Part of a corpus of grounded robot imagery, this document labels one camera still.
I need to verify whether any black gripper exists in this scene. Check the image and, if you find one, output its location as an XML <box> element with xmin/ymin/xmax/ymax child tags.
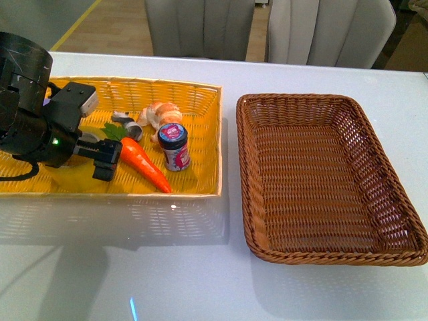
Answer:
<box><xmin>41</xmin><ymin>82</ymin><xmax>122</xmax><ymax>182</ymax></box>

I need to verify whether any yellow clear tape roll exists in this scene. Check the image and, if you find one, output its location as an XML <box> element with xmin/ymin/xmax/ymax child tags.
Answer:
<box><xmin>49</xmin><ymin>125</ymin><xmax>111</xmax><ymax>194</ymax></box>

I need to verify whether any yellow wicker basket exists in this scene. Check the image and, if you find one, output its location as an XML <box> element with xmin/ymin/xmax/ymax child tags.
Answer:
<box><xmin>1</xmin><ymin>76</ymin><xmax>223</xmax><ymax>199</ymax></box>

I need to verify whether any brown wicker basket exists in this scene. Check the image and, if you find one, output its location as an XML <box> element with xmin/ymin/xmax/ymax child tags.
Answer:
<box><xmin>236</xmin><ymin>94</ymin><xmax>427</xmax><ymax>267</ymax></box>

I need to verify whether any orange toy carrot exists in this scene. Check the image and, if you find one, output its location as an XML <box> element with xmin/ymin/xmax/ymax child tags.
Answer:
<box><xmin>102</xmin><ymin>123</ymin><xmax>172</xmax><ymax>193</ymax></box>

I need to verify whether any croissant bread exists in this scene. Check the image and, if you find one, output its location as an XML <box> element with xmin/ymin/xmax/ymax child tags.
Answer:
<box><xmin>136</xmin><ymin>102</ymin><xmax>183</xmax><ymax>144</ymax></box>

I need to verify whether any small printed jar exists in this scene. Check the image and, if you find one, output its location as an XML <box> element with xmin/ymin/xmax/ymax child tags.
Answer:
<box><xmin>157</xmin><ymin>123</ymin><xmax>191</xmax><ymax>172</ymax></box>

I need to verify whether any left grey upholstered chair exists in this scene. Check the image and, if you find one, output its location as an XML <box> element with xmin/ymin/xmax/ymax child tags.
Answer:
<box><xmin>144</xmin><ymin>0</ymin><xmax>255</xmax><ymax>61</ymax></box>

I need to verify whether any grey upholstered chair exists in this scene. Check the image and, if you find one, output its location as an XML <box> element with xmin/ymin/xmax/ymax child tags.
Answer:
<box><xmin>265</xmin><ymin>1</ymin><xmax>397</xmax><ymax>69</ymax></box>
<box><xmin>144</xmin><ymin>0</ymin><xmax>255</xmax><ymax>61</ymax></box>

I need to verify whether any right grey upholstered chair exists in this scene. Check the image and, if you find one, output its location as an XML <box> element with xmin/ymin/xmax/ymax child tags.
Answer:
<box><xmin>265</xmin><ymin>1</ymin><xmax>397</xmax><ymax>69</ymax></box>

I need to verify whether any brown sofa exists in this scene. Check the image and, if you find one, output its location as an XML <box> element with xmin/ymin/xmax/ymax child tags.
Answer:
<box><xmin>409</xmin><ymin>0</ymin><xmax>428</xmax><ymax>19</ymax></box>

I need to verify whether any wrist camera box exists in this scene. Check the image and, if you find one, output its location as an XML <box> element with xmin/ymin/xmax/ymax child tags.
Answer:
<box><xmin>79</xmin><ymin>86</ymin><xmax>99</xmax><ymax>118</ymax></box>

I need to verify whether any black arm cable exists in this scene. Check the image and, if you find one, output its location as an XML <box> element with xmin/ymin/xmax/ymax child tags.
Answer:
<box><xmin>0</xmin><ymin>162</ymin><xmax>41</xmax><ymax>183</ymax></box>

